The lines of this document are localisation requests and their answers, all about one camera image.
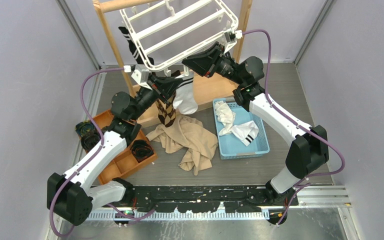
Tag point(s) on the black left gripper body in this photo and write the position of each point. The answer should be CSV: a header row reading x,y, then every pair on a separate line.
x,y
146,98

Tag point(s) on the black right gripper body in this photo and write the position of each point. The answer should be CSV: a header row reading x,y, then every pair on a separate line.
x,y
226,68

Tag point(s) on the white black-striped sock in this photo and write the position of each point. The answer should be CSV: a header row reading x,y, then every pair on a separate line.
x,y
246,132
184,100

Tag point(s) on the brown argyle sock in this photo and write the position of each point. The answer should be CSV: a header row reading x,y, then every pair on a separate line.
x,y
177,74
166,113

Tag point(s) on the white plastic clip hanger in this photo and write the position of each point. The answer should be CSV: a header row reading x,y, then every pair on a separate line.
x,y
168,31

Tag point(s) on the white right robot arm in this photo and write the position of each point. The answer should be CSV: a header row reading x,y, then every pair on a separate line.
x,y
307,145

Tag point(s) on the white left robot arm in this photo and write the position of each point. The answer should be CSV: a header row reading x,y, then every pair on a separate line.
x,y
71,195

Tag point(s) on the beige crumpled cloth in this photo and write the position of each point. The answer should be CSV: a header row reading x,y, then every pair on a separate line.
x,y
187,132

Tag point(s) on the rolled black sock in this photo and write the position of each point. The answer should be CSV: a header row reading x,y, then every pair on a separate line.
x,y
141,150

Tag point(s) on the rolled dark green sock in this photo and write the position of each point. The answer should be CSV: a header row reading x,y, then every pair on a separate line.
x,y
90,140

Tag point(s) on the orange compartment tray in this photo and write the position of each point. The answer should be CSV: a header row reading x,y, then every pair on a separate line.
x,y
124,164

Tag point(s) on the rolled dark patterned sock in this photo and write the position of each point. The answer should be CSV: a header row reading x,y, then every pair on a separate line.
x,y
84,127

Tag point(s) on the light blue plastic basket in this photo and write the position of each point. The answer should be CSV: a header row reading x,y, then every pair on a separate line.
x,y
230,146

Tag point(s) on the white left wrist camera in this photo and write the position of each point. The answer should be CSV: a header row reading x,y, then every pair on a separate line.
x,y
140,74

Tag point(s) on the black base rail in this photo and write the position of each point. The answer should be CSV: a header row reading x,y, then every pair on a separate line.
x,y
204,198

